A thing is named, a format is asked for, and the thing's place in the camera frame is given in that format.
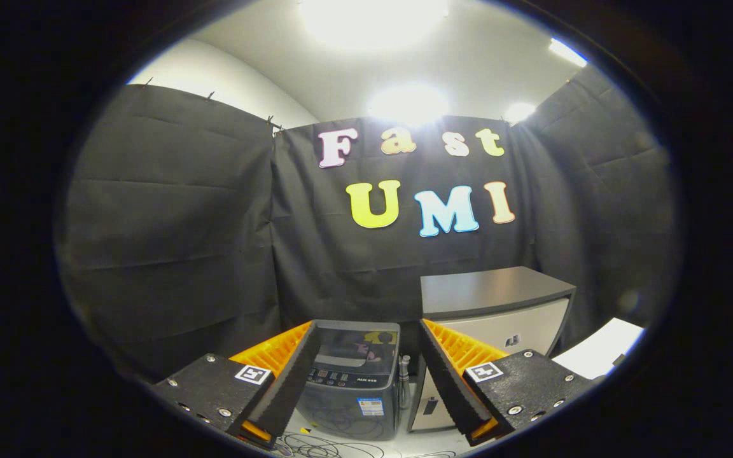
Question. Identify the white board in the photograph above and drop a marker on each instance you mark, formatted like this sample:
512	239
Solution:
602	346

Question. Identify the rectangular ceiling light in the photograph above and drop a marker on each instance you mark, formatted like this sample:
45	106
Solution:
567	52

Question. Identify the grey cabinet with dark top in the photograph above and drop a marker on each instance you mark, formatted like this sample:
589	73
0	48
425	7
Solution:
487	292

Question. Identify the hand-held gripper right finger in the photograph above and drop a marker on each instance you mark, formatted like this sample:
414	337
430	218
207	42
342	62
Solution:
446	381

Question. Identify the large ceiling light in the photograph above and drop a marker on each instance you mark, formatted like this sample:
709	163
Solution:
373	19

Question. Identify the round ceiling light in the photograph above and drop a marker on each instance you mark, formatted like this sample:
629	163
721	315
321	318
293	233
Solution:
408	103

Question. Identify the dark grey washing machine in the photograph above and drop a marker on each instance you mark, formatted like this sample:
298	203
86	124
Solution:
347	407

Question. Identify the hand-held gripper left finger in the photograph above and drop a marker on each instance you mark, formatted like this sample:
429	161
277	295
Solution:
293	381

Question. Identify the black backdrop cloth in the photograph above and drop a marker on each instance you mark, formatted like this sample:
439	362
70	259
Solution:
169	242

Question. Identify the dark washing machine lid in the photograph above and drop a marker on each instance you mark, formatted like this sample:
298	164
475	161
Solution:
357	346

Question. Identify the small ceiling light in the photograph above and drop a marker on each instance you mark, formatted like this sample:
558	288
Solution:
519	112

